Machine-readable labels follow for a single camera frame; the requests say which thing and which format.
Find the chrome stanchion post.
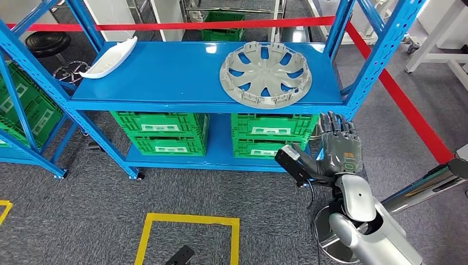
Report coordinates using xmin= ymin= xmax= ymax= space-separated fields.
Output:
xmin=313 ymin=158 xmax=468 ymax=265
xmin=309 ymin=120 xmax=325 ymax=141

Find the black camera cable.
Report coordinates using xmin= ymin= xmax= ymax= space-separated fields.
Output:
xmin=306 ymin=178 xmax=317 ymax=209

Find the white frame cart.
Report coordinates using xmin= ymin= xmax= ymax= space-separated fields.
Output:
xmin=306 ymin=0 xmax=422 ymax=56

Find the white cabinet panel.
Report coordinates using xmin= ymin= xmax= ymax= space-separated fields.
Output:
xmin=83 ymin=0 xmax=137 ymax=41

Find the white curved plastic part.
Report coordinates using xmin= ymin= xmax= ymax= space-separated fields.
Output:
xmin=78 ymin=35 xmax=139 ymax=80

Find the black computer case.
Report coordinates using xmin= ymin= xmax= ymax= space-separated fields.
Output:
xmin=280 ymin=26 xmax=312 ymax=43

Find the white desk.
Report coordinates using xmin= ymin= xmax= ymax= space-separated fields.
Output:
xmin=149 ymin=0 xmax=285 ymax=43

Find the grey plastic wheel cover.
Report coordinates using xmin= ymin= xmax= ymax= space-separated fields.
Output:
xmin=219 ymin=41 xmax=313 ymax=110

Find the black robot torso part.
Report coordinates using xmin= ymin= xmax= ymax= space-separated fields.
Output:
xmin=165 ymin=245 xmax=195 ymax=265

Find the yellow floor tape square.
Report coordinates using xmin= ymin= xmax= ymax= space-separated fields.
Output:
xmin=134 ymin=213 xmax=240 ymax=265
xmin=0 ymin=200 xmax=13 ymax=226

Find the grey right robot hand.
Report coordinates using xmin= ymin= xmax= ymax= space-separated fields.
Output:
xmin=292 ymin=111 xmax=363 ymax=177

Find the blue steel shelf rack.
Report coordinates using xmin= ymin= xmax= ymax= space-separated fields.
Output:
xmin=0 ymin=0 xmax=428 ymax=182
xmin=0 ymin=51 xmax=68 ymax=181

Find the white frame workbench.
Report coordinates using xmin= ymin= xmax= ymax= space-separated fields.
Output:
xmin=403 ymin=0 xmax=468 ymax=92

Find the black stool chrome base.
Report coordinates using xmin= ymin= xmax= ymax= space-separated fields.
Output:
xmin=24 ymin=31 xmax=91 ymax=86

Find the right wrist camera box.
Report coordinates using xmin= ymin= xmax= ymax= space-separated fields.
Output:
xmin=275 ymin=145 xmax=317 ymax=188

